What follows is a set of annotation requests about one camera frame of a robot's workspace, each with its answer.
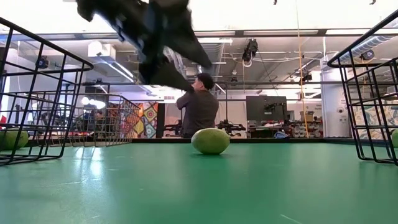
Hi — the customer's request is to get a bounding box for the black table border frame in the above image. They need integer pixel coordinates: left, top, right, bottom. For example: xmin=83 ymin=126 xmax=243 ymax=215
xmin=26 ymin=138 xmax=398 ymax=145

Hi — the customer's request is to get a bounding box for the black ceiling device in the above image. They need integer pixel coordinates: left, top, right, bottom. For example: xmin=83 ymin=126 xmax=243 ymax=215
xmin=241 ymin=39 xmax=259 ymax=63

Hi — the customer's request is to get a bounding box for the black wire basket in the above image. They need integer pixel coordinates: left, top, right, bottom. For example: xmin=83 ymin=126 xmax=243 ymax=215
xmin=326 ymin=9 xmax=398 ymax=166
xmin=0 ymin=17 xmax=95 ymax=167

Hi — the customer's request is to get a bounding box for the colourful geometric wall mural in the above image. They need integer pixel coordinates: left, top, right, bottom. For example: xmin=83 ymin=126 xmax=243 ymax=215
xmin=133 ymin=101 xmax=159 ymax=139

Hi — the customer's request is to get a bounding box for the black monitor screen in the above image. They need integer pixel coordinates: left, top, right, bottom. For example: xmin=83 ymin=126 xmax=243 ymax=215
xmin=246 ymin=95 xmax=289 ymax=123

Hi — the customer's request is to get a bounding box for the person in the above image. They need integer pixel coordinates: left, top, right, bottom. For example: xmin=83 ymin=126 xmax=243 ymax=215
xmin=175 ymin=72 xmax=220 ymax=139

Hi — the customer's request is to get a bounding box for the white cabinet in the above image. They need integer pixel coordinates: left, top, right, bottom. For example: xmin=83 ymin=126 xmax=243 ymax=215
xmin=320 ymin=70 xmax=354 ymax=138

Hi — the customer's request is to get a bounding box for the leaf pattern wall panel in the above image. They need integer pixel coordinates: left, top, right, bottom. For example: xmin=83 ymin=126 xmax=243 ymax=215
xmin=353 ymin=105 xmax=398 ymax=140

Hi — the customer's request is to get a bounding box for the green cucumber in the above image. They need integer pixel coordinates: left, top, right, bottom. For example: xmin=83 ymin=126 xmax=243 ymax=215
xmin=0 ymin=128 xmax=29 ymax=151

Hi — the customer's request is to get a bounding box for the yellow hanging cable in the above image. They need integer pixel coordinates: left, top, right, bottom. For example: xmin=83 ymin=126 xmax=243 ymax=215
xmin=294 ymin=0 xmax=310 ymax=138

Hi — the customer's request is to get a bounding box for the copper wire basket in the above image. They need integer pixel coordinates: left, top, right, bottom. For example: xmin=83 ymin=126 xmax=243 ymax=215
xmin=67 ymin=92 xmax=141 ymax=147

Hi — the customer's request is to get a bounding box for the green table mat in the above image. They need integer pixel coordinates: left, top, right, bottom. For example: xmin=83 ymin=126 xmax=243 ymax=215
xmin=0 ymin=142 xmax=398 ymax=224

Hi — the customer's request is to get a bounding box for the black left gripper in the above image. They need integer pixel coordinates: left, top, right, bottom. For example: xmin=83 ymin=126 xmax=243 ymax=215
xmin=76 ymin=0 xmax=213 ymax=93

